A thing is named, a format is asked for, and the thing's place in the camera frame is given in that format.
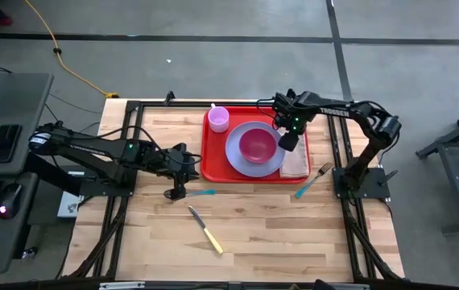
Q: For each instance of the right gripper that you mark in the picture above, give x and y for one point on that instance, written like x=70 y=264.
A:
x=294 y=123

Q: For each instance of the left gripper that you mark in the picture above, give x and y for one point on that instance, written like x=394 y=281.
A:
x=175 y=163

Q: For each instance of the beige cloth napkin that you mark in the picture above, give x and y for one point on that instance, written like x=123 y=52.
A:
x=296 y=165

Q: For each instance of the magenta plastic bowl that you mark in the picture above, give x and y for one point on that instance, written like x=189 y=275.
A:
x=257 y=145

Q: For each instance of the lilac round plate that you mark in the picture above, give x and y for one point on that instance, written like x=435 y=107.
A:
x=233 y=157

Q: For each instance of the lilac plastic mug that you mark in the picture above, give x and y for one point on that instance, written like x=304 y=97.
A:
x=218 y=118

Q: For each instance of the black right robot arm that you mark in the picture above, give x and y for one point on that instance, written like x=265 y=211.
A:
x=334 y=112

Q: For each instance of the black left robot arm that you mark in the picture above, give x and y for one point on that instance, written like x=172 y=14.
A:
x=84 y=151

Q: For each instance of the red plastic tray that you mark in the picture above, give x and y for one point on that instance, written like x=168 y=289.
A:
x=213 y=169

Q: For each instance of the white printed box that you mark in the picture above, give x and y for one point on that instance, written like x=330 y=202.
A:
x=68 y=205

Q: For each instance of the black desk leg bar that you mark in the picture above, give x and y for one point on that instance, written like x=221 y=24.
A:
x=52 y=177

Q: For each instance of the desk caster wheel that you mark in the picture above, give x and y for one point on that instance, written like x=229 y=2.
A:
x=30 y=253

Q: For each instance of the black computer mouse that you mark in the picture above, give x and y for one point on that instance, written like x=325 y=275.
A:
x=10 y=197

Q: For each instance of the black smartphone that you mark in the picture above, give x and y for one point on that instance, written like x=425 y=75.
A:
x=4 y=143

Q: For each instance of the grey computer desk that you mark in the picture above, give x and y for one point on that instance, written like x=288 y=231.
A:
x=20 y=100

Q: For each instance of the black metal table frame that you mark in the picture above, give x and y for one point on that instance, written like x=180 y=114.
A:
x=189 y=104

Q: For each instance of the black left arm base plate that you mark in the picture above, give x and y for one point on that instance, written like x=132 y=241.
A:
x=92 y=189

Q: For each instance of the black frame clamp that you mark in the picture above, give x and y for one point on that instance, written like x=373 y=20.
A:
x=169 y=96

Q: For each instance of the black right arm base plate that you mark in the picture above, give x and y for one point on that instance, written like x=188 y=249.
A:
x=374 y=186

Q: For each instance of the silver frame bracket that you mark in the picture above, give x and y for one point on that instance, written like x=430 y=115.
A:
x=121 y=286
x=352 y=287

